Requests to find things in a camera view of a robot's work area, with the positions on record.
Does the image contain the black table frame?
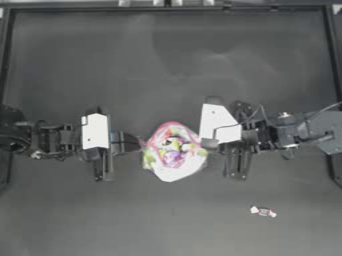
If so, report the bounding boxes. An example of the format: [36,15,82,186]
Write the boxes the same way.
[0,0,342,193]

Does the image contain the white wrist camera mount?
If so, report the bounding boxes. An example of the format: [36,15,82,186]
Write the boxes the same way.
[198,103,243,145]
[80,113,112,151]

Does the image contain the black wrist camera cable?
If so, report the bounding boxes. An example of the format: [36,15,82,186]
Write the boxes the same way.
[211,103,269,140]

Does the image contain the clear bag with pink zip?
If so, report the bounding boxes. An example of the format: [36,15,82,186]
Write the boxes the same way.
[140,121,210,183]

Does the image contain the white candy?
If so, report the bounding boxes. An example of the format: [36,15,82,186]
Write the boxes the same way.
[249,205,278,219]

